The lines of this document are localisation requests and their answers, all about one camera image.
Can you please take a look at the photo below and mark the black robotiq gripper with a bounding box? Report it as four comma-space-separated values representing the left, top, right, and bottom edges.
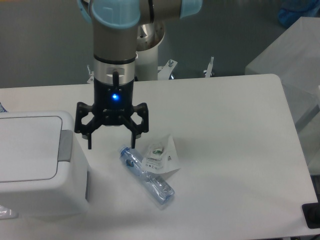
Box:
74, 58, 150, 150

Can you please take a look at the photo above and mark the white trash can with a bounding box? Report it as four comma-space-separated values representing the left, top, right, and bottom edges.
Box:
0, 111, 91, 216

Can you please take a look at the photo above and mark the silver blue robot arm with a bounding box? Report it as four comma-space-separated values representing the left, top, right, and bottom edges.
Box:
74, 0, 203, 146

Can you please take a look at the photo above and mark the grey trash can push button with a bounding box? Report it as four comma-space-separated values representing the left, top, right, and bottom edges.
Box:
57, 130, 73, 162

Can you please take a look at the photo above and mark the white plastic wrapper packet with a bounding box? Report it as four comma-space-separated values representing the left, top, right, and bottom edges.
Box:
141, 134, 181, 175

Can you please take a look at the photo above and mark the clear plastic water bottle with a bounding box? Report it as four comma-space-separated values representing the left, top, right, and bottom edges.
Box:
119, 145, 175, 206

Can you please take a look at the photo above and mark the blue patterned object at edge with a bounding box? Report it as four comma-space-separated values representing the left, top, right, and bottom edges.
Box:
0, 103, 7, 113

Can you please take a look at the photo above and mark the silver clamp bolt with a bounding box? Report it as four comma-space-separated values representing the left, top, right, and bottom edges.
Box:
203, 56, 215, 78

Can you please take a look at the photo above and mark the clear plastic bag corner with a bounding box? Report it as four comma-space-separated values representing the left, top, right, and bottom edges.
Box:
0, 205, 19, 220

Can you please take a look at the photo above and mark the blue bag in background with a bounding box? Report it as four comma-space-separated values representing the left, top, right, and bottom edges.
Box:
277, 0, 320, 28

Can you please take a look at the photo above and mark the black device at table edge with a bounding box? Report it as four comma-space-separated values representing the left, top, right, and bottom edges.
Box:
302, 202, 320, 229

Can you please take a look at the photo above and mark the white mounting bracket frame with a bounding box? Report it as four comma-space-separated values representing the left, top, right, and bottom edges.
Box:
86, 59, 178, 85

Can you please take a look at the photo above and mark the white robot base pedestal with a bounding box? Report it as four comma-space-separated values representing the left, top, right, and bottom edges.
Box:
135, 21, 165, 82

